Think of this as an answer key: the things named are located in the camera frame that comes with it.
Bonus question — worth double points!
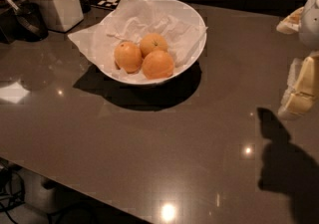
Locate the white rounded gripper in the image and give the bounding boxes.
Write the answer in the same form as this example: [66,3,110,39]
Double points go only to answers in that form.
[276,0,319,119]

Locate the orange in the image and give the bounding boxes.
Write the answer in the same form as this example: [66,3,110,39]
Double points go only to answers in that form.
[142,50,174,80]
[140,33,168,58]
[114,41,143,74]

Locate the white bowl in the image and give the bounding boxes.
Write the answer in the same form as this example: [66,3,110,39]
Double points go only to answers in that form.
[98,0,208,87]

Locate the white crumpled paper liner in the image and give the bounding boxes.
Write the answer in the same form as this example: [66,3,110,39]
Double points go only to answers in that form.
[67,0,209,82]

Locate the dark round pan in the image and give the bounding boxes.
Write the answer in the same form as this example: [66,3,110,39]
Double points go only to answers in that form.
[5,0,49,42]

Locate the black cables under table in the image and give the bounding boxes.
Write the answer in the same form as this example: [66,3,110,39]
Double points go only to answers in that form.
[0,164,27,224]

